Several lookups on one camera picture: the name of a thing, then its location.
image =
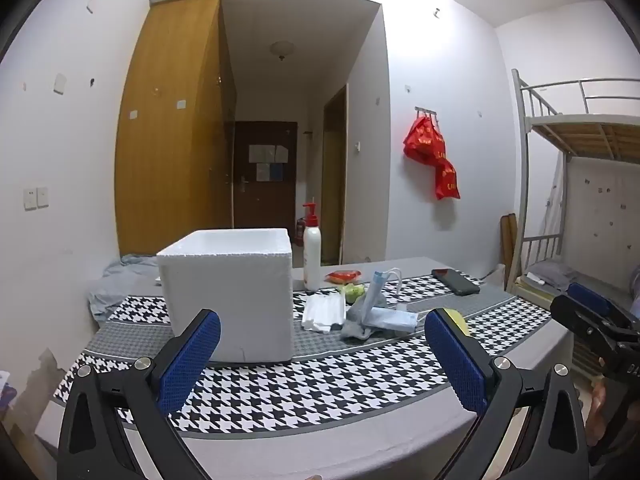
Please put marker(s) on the metal bunk bed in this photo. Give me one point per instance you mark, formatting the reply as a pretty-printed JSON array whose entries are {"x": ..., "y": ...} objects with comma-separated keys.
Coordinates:
[{"x": 590, "y": 127}]

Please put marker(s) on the blue face mask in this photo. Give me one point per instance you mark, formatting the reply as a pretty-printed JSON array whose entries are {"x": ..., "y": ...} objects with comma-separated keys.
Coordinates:
[{"x": 374, "y": 292}]

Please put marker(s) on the white wall sockets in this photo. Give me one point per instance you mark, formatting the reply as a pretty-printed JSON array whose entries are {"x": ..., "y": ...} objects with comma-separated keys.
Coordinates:
[{"x": 36, "y": 197}]

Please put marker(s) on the grey sock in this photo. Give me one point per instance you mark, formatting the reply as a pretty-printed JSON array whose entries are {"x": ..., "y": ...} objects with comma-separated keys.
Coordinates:
[{"x": 352, "y": 331}]

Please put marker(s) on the white plastic bag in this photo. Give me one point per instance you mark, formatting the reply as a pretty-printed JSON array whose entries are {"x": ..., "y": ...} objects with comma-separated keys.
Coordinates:
[{"x": 495, "y": 276}]

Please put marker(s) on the person's right hand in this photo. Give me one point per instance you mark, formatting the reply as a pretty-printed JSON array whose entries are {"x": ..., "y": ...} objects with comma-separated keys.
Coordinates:
[{"x": 597, "y": 410}]

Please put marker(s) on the houndstooth table mat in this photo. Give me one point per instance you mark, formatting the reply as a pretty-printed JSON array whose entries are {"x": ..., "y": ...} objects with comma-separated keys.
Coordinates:
[{"x": 310, "y": 390}]

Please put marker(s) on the white lotion pump bottle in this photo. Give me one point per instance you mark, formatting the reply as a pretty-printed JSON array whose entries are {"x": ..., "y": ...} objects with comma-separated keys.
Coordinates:
[{"x": 312, "y": 255}]

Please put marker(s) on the green snack packet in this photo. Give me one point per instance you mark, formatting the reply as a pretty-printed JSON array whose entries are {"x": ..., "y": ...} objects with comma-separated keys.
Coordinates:
[{"x": 352, "y": 292}]

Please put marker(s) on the grey pillow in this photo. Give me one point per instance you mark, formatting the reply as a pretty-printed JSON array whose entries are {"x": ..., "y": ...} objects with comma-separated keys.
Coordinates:
[{"x": 552, "y": 272}]

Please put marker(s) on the red snack packet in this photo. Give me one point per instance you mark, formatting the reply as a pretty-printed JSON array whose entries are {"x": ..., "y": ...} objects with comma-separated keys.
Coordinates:
[{"x": 343, "y": 276}]

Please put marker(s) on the wooden wardrobe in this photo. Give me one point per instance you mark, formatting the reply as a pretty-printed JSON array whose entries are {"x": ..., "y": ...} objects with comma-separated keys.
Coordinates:
[{"x": 170, "y": 135}]

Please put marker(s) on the red fire extinguisher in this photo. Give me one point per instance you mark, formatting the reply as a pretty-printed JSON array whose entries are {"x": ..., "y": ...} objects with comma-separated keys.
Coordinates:
[{"x": 300, "y": 232}]

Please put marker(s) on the white wall switch plate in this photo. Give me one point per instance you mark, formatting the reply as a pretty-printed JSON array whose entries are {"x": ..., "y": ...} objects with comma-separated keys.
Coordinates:
[{"x": 60, "y": 83}]

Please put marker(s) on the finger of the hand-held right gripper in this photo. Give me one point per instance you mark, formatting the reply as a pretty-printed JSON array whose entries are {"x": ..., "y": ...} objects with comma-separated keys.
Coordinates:
[
  {"x": 590, "y": 296},
  {"x": 575, "y": 315}
]

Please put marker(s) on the dark brown door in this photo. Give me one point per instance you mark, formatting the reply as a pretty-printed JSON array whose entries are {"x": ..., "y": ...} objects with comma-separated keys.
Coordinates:
[{"x": 265, "y": 200}]

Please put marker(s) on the wooden side doorway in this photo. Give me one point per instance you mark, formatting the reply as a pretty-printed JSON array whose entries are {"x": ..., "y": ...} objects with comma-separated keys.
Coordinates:
[{"x": 334, "y": 180}]

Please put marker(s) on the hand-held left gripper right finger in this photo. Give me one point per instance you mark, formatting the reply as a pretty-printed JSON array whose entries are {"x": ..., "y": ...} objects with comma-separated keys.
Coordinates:
[{"x": 455, "y": 360}]

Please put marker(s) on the light blue cloth pile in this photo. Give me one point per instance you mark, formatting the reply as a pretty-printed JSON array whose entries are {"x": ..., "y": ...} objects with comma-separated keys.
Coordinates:
[{"x": 120, "y": 280}]

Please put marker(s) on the black smartphone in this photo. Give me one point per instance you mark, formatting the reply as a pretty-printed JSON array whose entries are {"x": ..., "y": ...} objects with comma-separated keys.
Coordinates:
[{"x": 456, "y": 281}]

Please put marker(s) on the white foam box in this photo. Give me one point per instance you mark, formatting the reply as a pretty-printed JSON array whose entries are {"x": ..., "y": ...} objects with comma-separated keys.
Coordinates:
[{"x": 230, "y": 290}]

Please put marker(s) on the wooden boards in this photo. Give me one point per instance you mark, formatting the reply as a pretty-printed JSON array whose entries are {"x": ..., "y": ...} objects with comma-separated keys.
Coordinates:
[{"x": 509, "y": 250}]

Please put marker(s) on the metal wall hook rack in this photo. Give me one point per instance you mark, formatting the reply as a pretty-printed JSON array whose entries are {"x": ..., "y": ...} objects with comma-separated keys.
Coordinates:
[{"x": 426, "y": 110}]

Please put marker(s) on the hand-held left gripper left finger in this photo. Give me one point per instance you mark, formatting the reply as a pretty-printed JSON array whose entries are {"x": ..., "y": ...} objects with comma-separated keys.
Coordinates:
[{"x": 192, "y": 360}]

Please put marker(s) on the red plastic bag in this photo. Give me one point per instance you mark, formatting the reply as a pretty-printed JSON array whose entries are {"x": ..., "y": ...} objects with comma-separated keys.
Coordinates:
[{"x": 427, "y": 145}]

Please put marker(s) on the white and blue paper notices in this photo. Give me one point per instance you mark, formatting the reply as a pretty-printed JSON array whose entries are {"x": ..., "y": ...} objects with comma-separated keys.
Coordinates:
[{"x": 268, "y": 160}]

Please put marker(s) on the yellow sponge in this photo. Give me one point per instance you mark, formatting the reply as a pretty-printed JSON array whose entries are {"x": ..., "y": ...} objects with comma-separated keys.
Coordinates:
[{"x": 460, "y": 321}]

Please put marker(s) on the ceiling lamp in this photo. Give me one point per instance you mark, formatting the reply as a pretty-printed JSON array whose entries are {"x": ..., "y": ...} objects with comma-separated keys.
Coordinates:
[{"x": 283, "y": 50}]

